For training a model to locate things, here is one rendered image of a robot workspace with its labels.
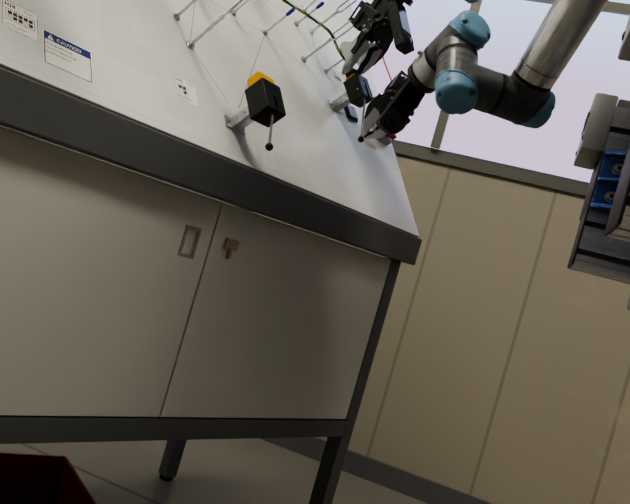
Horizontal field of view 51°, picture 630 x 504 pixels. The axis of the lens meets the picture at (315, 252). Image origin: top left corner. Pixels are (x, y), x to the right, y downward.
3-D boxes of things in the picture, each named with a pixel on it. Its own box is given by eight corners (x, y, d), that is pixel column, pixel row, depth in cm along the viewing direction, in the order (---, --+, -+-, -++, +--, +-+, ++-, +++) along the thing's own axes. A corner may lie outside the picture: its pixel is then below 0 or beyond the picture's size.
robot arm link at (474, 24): (460, 28, 117) (461, -2, 121) (422, 67, 125) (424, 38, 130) (494, 50, 119) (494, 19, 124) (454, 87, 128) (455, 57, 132)
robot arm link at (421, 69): (448, 84, 127) (416, 56, 126) (433, 98, 131) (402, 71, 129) (458, 64, 132) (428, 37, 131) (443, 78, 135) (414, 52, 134)
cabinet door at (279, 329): (348, 420, 157) (394, 260, 158) (163, 418, 116) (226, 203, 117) (340, 416, 159) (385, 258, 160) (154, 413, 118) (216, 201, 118)
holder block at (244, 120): (232, 164, 112) (274, 136, 107) (222, 106, 117) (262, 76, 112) (251, 172, 116) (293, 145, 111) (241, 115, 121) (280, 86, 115)
